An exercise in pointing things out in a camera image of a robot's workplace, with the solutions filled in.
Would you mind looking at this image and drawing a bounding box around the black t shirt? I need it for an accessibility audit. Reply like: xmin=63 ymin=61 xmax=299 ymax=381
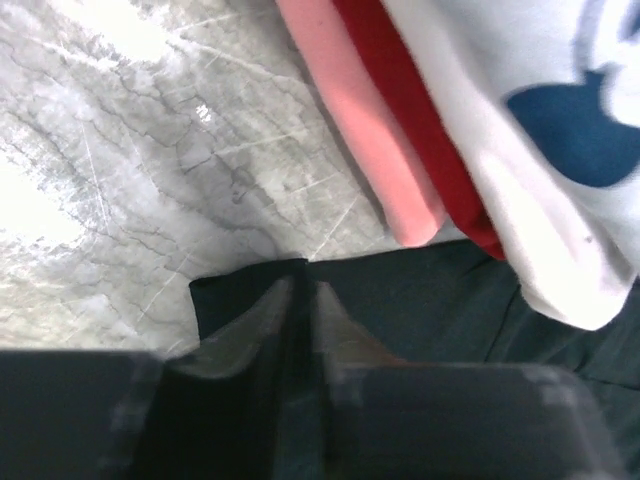
xmin=189 ymin=241 xmax=639 ymax=478

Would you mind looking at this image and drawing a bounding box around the pink folded shirt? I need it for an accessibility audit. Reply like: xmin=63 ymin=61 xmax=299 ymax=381
xmin=277 ymin=0 xmax=446 ymax=247

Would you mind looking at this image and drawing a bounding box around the red folded shirt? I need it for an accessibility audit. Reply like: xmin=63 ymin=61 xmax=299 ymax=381
xmin=334 ymin=0 xmax=505 ymax=260

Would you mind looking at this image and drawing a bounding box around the blue cartoon print folded shirt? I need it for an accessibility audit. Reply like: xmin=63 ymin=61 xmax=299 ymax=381
xmin=505 ymin=0 xmax=640 ymax=190

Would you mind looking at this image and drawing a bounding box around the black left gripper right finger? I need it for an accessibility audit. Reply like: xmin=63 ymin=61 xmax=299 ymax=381
xmin=314 ymin=283 xmax=625 ymax=479

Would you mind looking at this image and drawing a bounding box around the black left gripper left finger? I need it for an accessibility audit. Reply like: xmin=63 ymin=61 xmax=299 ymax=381
xmin=1 ymin=278 xmax=293 ymax=479

